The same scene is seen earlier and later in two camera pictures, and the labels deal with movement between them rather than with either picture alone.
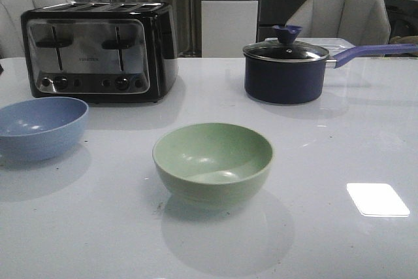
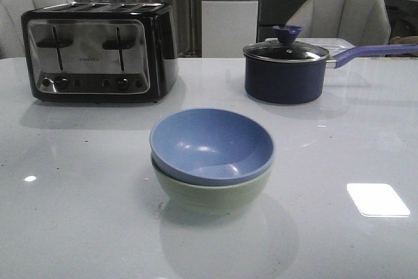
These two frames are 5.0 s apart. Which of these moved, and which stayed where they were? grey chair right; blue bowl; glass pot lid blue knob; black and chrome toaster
Moved: blue bowl
Stayed: glass pot lid blue knob; grey chair right; black and chrome toaster
